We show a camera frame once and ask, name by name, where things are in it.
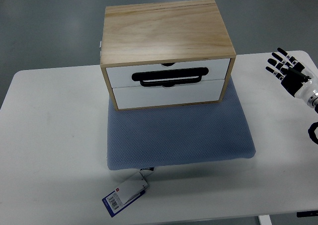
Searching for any white blue price tag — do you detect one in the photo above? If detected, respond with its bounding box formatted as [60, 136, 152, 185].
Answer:
[102, 172, 149, 218]

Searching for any silver black robot right arm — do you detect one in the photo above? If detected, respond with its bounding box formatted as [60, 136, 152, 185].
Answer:
[307, 92, 318, 112]

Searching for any black drawer handle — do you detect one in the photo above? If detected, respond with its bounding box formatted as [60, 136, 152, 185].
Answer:
[132, 67, 209, 87]

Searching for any wooden drawer cabinet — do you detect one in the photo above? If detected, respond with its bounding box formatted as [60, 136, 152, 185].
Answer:
[100, 0, 236, 111]

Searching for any black table control panel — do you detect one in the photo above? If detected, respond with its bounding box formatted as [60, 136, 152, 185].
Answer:
[296, 210, 318, 218]

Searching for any black cable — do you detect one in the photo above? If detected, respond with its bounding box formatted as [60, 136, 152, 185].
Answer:
[308, 121, 318, 145]

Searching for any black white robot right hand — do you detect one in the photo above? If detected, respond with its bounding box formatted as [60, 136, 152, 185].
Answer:
[265, 48, 318, 107]

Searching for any blue grey cushion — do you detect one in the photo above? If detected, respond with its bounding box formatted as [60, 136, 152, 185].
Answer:
[107, 81, 256, 170]

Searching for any white table leg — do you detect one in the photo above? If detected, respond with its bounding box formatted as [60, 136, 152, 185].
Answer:
[258, 215, 273, 225]

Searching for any white drawer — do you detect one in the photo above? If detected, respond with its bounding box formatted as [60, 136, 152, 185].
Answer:
[113, 79, 224, 109]
[106, 59, 230, 88]

